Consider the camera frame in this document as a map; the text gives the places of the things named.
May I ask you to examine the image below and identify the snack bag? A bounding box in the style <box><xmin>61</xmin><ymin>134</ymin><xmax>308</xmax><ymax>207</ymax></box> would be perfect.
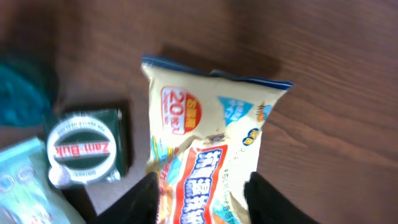
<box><xmin>141</xmin><ymin>55</ymin><xmax>291</xmax><ymax>223</ymax></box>

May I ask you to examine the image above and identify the teal mouthwash bottle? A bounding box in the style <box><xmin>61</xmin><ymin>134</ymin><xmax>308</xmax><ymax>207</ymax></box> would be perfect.
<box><xmin>1</xmin><ymin>59</ymin><xmax>59</xmax><ymax>127</ymax></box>

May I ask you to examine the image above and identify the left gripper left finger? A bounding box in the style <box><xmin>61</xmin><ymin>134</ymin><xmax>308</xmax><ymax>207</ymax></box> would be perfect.
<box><xmin>90</xmin><ymin>172</ymin><xmax>159</xmax><ymax>224</ymax></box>

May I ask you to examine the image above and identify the green ointment tin box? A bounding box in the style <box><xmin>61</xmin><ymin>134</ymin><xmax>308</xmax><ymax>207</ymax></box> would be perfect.
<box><xmin>44</xmin><ymin>109</ymin><xmax>128</xmax><ymax>189</ymax></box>

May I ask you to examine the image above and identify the light blue wipes pack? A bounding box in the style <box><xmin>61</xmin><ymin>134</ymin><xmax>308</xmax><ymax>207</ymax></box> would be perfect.
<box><xmin>1</xmin><ymin>137</ymin><xmax>85</xmax><ymax>224</ymax></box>

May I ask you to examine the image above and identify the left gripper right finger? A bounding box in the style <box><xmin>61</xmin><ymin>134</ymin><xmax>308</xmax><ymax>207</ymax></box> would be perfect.
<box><xmin>244</xmin><ymin>172</ymin><xmax>318</xmax><ymax>224</ymax></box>

